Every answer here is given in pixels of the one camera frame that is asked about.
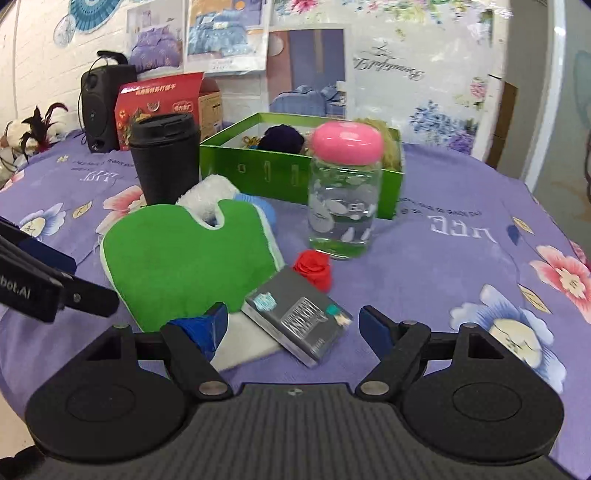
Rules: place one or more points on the red cardboard box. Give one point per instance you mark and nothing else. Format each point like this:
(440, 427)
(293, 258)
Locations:
(152, 104)

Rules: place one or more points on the green plush cloth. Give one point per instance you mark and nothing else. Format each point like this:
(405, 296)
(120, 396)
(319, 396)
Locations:
(184, 258)

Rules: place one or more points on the blue paper fan decoration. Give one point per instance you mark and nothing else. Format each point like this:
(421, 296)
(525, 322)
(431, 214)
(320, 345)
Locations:
(92, 14)

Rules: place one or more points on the floral wall banner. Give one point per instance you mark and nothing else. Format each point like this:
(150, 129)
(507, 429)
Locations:
(415, 60)

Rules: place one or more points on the purple floral bedsheet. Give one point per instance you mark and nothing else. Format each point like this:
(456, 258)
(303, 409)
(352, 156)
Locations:
(452, 277)

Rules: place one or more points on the green cardboard box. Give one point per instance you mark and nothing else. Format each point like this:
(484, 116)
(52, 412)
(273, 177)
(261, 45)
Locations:
(277, 177)

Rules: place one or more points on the black feather decoration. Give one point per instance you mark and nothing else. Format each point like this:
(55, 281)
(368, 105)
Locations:
(37, 129)

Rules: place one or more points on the blue bedding poster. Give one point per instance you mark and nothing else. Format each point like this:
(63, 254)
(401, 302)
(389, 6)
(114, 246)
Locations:
(226, 37)

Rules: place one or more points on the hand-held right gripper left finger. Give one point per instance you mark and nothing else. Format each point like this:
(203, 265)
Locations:
(203, 330)

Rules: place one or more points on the black speaker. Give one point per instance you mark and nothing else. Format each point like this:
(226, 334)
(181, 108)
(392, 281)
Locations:
(101, 106)

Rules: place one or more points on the black lidded cup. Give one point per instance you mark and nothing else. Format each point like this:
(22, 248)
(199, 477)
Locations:
(164, 161)

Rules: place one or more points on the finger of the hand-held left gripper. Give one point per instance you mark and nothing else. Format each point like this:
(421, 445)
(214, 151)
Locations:
(92, 297)
(48, 259)

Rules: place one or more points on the striped bedding poster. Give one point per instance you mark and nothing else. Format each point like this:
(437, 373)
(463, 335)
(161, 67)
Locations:
(304, 69)

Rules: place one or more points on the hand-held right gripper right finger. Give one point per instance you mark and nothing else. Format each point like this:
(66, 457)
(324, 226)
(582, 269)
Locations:
(376, 330)

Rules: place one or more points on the olive green bath loofah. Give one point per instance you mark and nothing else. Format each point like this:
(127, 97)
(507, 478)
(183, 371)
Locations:
(390, 143)

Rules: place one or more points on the purple bedding poster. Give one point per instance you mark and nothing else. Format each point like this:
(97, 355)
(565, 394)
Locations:
(154, 41)

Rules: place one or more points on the glass jar with pink lid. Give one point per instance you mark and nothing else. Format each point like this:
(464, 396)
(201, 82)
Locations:
(344, 198)

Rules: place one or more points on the red fabric flower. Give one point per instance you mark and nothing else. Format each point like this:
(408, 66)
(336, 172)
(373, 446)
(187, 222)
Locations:
(314, 270)

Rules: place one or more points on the stacked cardboard boxes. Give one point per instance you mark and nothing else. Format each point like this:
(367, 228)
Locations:
(503, 124)

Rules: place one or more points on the dark blue yarn ball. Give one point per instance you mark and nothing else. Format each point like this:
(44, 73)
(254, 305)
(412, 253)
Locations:
(279, 138)

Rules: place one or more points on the white plush towel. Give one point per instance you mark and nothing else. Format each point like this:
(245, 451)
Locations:
(207, 196)

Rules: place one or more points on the grey packaged box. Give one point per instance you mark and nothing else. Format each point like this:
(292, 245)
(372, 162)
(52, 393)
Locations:
(300, 318)

